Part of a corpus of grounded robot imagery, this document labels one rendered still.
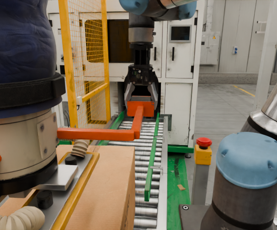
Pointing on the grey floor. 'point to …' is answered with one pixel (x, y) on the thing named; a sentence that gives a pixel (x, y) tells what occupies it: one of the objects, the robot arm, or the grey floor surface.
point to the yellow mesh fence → (63, 9)
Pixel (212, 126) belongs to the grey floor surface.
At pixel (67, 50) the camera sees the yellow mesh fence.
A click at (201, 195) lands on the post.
